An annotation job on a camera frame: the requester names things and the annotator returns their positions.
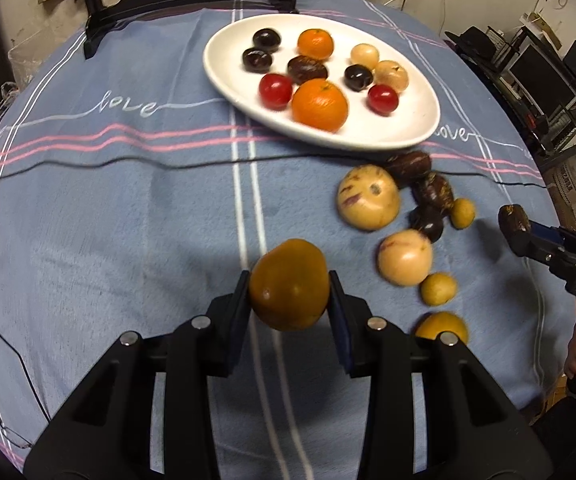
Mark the olive-brown persimmon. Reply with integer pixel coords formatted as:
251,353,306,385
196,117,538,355
248,239,331,332

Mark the pale yellow pepino melon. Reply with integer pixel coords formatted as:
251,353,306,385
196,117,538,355
374,60,409,92
350,43,380,68
337,165,401,232
378,230,434,287

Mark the orange-yellow persimmon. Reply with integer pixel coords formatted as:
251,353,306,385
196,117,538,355
414,311,469,346

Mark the white oval plate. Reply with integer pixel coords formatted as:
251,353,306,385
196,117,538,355
204,14,442,151

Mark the dark wrinkled passion fruit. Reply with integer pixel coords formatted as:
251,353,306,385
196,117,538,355
384,151,433,183
288,55,329,85
498,204,531,241
412,172,455,212

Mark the blue striped tablecloth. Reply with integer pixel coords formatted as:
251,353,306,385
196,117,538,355
0,0,576,480

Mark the red cherry tomato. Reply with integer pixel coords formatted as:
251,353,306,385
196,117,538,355
259,73,293,110
367,84,399,115

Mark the small mandarin orange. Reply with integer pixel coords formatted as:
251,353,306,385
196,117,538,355
297,28,335,59

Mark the small dark plum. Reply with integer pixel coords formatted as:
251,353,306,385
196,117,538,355
242,47,273,73
253,29,281,53
409,205,445,242
344,64,374,92

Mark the computer monitor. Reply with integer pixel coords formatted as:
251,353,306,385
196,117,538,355
510,42,576,111

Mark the large mandarin orange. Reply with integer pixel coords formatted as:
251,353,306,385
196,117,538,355
291,79,349,133

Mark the small yellow-green lime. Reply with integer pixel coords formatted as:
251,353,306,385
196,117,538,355
420,272,459,307
449,198,476,229

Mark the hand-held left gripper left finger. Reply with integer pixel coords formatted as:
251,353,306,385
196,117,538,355
24,270,253,480

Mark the thin black wire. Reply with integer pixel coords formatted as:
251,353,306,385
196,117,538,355
0,315,53,448

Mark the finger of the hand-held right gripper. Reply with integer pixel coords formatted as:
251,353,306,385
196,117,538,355
530,222,576,261
510,230,576,273

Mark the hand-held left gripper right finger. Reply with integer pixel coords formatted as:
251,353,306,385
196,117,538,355
328,270,554,480

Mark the black cable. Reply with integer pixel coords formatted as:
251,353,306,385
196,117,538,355
0,152,551,191

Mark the black hat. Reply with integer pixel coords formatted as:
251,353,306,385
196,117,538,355
445,27,499,58

